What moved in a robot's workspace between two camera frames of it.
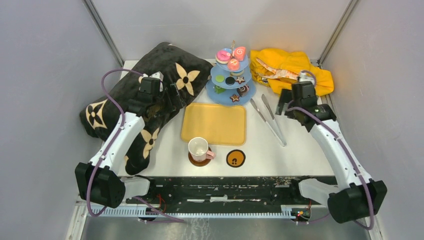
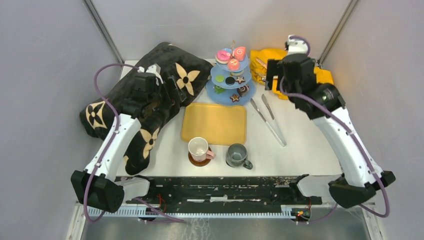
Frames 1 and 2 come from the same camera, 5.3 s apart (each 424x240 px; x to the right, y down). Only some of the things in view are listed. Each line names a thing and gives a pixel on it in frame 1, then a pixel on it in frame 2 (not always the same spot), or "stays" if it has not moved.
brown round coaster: (199, 163) stays
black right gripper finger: (286, 97) → (272, 69)
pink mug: (198, 148) stays
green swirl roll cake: (219, 90) stays
